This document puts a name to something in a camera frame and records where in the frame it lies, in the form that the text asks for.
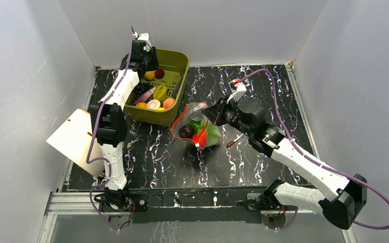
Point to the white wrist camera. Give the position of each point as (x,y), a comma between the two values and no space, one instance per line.
(238,89)
(145,37)

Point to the white round slice toy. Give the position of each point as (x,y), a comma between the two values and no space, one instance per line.
(153,104)

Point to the olive green plastic basket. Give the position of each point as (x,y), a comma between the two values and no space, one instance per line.
(175,66)

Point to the purple sweet potato toy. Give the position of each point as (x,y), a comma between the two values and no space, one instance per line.
(145,96)

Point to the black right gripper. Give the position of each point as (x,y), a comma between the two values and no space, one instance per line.
(220,111)

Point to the yellow starfruit toy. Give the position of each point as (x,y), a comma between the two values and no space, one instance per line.
(160,92)

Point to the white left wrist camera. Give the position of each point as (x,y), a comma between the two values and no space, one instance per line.
(145,37)

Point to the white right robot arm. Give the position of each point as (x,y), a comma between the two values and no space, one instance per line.
(338,198)

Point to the black grape bunch toy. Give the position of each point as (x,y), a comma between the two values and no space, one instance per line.
(141,88)

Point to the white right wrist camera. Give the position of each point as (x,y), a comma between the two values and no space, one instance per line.
(238,89)

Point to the clear zip bag orange zipper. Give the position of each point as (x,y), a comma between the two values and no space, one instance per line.
(191,111)

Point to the green lettuce toy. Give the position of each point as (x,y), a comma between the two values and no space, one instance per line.
(214,135)

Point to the yellow-orange tangerine toy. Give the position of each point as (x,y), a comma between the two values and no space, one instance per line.
(149,75)

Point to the red strawberry toy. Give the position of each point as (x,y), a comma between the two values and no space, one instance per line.
(200,139)

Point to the peach toy fruit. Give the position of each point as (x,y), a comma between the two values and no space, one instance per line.
(168,103)

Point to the red cap marker pen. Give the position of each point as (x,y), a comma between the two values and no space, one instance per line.
(232,142)

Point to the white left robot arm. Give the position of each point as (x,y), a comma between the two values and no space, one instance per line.
(108,121)

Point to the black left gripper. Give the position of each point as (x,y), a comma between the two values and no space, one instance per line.
(153,54)

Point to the dark red cherry toy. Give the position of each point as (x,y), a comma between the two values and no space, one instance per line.
(159,73)

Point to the orange toy fruit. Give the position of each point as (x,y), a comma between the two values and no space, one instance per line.
(141,105)

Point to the dark brown plum toy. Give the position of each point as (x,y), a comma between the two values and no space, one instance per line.
(186,131)

